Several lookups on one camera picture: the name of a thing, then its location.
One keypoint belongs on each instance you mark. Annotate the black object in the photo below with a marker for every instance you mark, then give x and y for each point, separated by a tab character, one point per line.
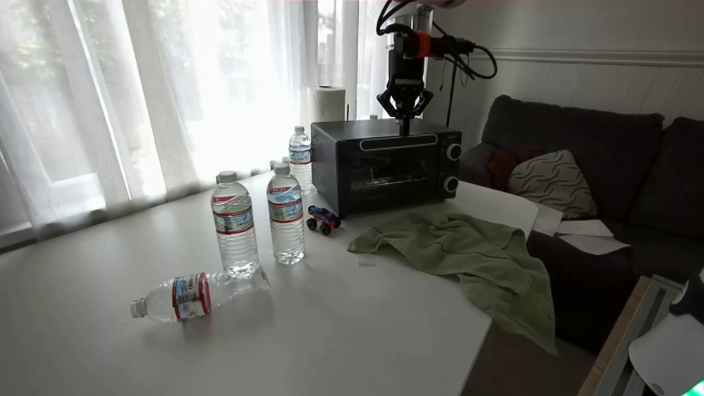
692	297

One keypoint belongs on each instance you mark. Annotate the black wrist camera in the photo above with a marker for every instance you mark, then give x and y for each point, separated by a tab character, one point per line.
454	46

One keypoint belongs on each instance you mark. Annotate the white sheer curtain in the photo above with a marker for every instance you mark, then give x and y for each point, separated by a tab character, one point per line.
145	94

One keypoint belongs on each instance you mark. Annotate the white rounded object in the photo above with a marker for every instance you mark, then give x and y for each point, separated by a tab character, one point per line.
671	354

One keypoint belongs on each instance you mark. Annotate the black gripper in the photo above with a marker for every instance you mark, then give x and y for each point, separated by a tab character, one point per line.
410	72

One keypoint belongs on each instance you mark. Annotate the white paper sheet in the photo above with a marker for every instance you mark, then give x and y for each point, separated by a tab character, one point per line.
547	218
592	237

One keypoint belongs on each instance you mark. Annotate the silver black oven knob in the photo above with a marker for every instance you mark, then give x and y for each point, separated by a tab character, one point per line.
449	185
454	149

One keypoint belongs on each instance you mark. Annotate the black toaster oven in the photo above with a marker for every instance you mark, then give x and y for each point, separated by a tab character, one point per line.
325	160

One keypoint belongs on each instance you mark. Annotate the beige patterned pillow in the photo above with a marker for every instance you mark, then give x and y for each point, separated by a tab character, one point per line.
553	182

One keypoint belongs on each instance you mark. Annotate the light wooden frame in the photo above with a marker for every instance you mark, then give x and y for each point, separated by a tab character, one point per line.
624	336

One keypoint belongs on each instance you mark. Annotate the white paper towel roll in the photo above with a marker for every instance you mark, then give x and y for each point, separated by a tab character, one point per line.
331	104

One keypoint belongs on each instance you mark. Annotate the green striped towel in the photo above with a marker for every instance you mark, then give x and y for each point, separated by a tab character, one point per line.
475	264

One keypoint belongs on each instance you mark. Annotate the dark brown couch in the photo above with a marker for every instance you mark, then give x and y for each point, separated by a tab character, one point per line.
629	160

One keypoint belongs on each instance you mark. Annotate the dark red cushion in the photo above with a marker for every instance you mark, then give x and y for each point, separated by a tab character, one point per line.
503	168

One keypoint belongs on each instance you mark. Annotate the small purple toy car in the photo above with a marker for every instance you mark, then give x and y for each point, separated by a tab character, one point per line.
321	220

